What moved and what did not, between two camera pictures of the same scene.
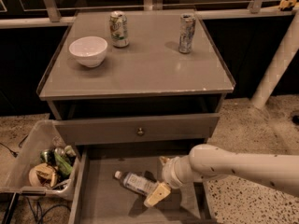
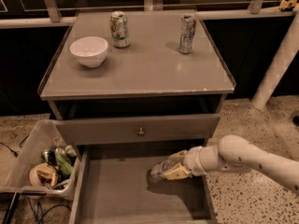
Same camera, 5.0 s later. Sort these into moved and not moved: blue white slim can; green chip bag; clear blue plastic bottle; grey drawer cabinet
Moved: clear blue plastic bottle
Not moved: green chip bag; grey drawer cabinet; blue white slim can
